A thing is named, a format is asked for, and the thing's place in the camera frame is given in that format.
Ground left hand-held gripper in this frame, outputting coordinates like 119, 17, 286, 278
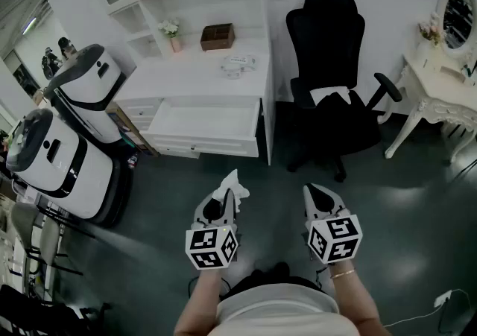
185, 188, 239, 271

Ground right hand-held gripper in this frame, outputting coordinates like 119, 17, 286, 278
302, 183, 364, 264

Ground white tissue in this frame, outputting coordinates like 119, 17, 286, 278
211, 168, 251, 213

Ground white desk drawer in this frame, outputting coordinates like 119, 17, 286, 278
140, 98, 261, 159

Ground person's right forearm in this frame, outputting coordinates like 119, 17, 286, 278
329, 262, 391, 336

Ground person's left forearm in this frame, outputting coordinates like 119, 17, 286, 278
173, 268, 221, 336

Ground person's black trousers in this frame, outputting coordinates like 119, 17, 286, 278
222, 261, 329, 300

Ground person's white shirt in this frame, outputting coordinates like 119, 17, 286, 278
206, 284, 361, 336

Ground brown wooden board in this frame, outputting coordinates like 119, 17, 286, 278
105, 101, 160, 157

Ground white desk with shelf hutch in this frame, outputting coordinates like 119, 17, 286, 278
80, 0, 277, 166

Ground clear round jar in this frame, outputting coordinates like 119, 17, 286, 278
222, 65, 244, 80

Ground white robot with black lid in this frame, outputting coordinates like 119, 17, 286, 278
43, 43, 127, 144
4, 108, 134, 228

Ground white wet wipes packet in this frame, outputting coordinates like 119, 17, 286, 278
221, 54, 259, 72

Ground white power strip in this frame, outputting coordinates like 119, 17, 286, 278
433, 289, 453, 308

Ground black office chair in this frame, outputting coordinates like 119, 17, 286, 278
285, 0, 404, 184

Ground white ornate vanity table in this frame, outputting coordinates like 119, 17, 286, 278
384, 52, 477, 164

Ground brown wooden organizer box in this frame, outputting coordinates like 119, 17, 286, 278
200, 22, 236, 52

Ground grey stool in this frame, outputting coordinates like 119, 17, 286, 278
36, 217, 85, 276
10, 202, 40, 256

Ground pink vase with white flowers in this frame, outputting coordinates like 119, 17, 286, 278
157, 18, 184, 54

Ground pink flower bouquet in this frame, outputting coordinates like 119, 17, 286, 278
417, 21, 443, 47

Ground oval white-framed mirror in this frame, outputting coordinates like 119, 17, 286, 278
435, 0, 477, 60

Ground black cable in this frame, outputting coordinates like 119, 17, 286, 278
187, 273, 225, 300

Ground white cable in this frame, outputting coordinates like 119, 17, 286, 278
383, 288, 473, 329

